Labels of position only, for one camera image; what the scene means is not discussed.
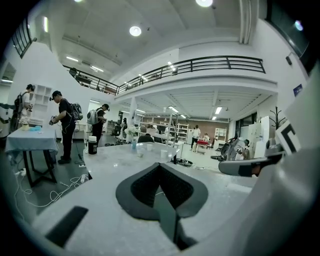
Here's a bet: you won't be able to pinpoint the white flower bouquet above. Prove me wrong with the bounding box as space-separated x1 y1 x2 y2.
124 125 139 141

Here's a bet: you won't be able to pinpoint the long white floor cable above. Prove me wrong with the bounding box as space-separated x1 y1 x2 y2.
14 172 90 208

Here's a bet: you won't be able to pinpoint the black bottle white cap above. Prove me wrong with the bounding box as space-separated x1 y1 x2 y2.
88 136 98 155

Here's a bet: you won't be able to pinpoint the small potted white flowers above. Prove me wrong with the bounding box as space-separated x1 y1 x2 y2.
19 116 30 131

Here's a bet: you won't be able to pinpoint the black coat rack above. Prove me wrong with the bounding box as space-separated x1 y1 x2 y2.
269 106 288 131

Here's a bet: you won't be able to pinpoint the blue cloth covered table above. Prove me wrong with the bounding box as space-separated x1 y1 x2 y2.
4 127 60 188

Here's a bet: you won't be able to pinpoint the red cart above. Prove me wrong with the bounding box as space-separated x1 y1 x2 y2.
196 139 208 154

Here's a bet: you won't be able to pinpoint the silver capsule backpack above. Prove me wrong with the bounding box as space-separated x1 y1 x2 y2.
86 109 99 125

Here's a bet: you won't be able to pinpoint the white cubby shelf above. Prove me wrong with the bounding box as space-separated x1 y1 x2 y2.
32 84 53 118

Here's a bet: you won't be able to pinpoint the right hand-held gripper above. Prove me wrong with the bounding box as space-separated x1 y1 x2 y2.
218 119 302 178

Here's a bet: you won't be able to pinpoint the black balcony railing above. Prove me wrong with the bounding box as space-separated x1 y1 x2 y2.
62 56 266 96
11 18 33 58

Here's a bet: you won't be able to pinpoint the white metal shelving rack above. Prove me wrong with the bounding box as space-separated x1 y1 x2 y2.
138 112 191 148

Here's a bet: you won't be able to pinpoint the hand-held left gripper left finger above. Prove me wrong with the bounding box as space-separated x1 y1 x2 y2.
115 162 161 221

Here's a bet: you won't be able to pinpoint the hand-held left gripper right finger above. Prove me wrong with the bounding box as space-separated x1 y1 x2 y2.
159 162 209 218

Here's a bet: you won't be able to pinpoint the black backpack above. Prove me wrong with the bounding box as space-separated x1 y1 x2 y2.
69 102 84 121

